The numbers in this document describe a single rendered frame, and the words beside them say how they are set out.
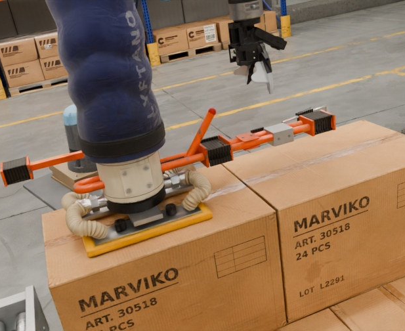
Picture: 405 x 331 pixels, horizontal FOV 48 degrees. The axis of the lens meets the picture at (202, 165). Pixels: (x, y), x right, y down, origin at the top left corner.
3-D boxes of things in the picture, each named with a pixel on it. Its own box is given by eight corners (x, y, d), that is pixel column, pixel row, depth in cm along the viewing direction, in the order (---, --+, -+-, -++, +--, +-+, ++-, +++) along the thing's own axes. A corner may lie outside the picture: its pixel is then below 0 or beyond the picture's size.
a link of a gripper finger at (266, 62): (262, 79, 127) (252, 51, 129) (268, 77, 128) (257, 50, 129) (268, 71, 123) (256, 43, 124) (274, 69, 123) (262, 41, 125)
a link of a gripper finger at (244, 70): (229, 80, 139) (234, 58, 132) (247, 76, 141) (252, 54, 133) (234, 87, 138) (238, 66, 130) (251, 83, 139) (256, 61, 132)
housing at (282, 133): (274, 147, 137) (273, 133, 135) (263, 140, 143) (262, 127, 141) (295, 141, 139) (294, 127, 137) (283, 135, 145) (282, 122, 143)
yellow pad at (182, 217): (88, 259, 114) (83, 242, 112) (83, 240, 123) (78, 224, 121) (213, 218, 124) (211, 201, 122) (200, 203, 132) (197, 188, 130)
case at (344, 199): (288, 324, 139) (277, 209, 123) (233, 257, 174) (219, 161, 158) (442, 259, 155) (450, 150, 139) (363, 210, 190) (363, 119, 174)
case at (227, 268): (90, 407, 122) (48, 287, 106) (74, 314, 157) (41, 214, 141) (287, 325, 138) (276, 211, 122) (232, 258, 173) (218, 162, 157)
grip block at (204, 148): (208, 169, 129) (205, 150, 127) (195, 158, 138) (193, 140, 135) (235, 161, 131) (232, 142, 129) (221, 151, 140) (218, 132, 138)
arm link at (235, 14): (253, -2, 128) (269, -2, 119) (254, 16, 130) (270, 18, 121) (223, 3, 125) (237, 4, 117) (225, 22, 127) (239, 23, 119)
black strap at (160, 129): (88, 166, 109) (84, 150, 108) (75, 139, 130) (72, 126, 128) (176, 142, 116) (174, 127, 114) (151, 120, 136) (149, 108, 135)
